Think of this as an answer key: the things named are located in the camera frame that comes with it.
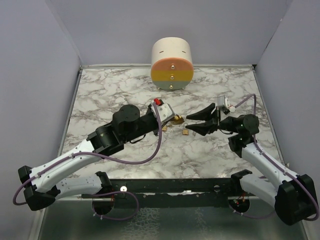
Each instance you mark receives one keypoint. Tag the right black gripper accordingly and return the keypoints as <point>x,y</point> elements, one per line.
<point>205,114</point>

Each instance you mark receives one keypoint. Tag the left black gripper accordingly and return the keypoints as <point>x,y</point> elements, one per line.
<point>150,111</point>

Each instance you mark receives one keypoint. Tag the large brass padlock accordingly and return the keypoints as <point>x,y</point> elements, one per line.
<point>177,120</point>

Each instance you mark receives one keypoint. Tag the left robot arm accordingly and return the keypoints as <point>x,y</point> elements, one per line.
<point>44,184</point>

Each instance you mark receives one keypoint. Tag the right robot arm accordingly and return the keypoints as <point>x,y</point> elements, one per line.
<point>292,196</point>

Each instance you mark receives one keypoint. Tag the round three-drawer storage box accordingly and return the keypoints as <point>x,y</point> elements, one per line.
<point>171,63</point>

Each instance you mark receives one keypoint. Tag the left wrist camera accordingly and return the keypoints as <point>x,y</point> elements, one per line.
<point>165,111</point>

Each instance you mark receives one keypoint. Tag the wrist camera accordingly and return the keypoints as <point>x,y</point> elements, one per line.
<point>165,111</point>
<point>224,105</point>

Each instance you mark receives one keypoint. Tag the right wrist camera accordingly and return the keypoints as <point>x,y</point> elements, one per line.
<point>224,105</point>

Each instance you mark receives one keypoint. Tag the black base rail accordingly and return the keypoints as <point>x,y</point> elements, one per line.
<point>173,193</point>

